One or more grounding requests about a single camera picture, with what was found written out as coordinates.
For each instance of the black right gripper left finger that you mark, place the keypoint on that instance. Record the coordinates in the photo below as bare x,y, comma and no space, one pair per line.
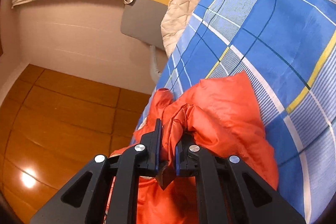
106,189

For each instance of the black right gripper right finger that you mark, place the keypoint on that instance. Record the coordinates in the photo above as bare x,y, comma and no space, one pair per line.
229,190

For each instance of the orange puffer down jacket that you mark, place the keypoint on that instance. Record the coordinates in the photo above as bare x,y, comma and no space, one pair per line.
223,116

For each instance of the blue plaid bed sheet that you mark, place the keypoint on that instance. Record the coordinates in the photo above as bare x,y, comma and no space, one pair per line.
287,50

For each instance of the beige quilted blanket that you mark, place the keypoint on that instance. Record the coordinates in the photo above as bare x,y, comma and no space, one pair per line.
175,21

